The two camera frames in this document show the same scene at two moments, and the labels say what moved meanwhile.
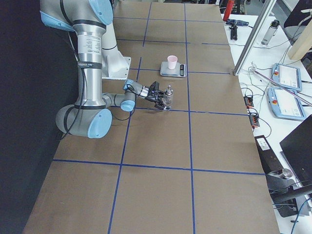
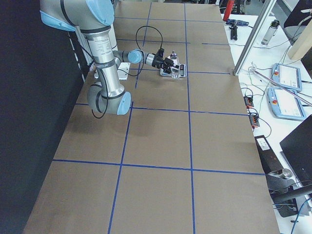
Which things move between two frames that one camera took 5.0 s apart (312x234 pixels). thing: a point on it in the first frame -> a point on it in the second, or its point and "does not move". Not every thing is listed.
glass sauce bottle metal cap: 168,95 -> 173,55
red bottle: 229,6 does not move
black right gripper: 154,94 -> 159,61
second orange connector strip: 254,121 does not move
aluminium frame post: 267,10 does not move
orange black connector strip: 248,101 does not move
